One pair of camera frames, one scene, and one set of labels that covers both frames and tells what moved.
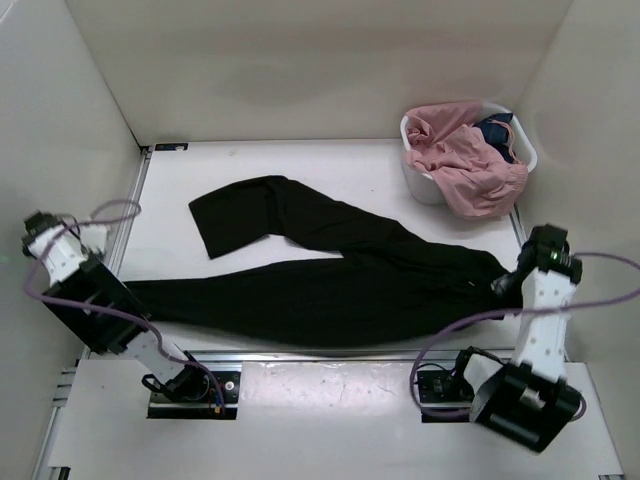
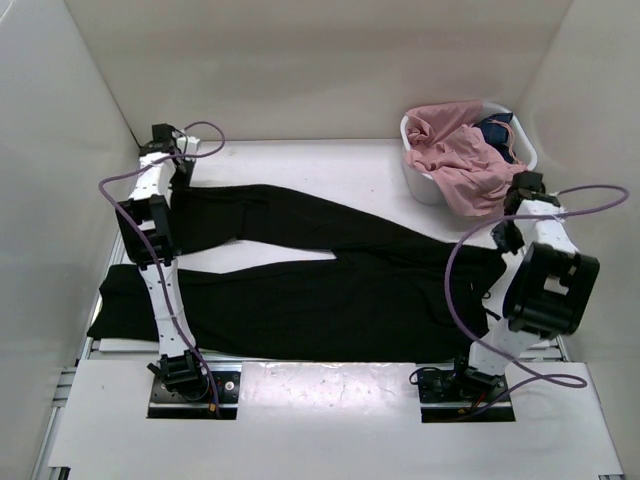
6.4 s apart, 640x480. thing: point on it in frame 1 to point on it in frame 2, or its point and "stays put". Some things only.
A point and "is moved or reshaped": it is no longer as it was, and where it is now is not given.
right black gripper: [500, 286] to [503, 241]
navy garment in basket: [497, 134] stays put
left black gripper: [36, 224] to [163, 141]
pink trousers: [478, 179] stays put
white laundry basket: [425, 188] stays put
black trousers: [370, 284] is moved or reshaped
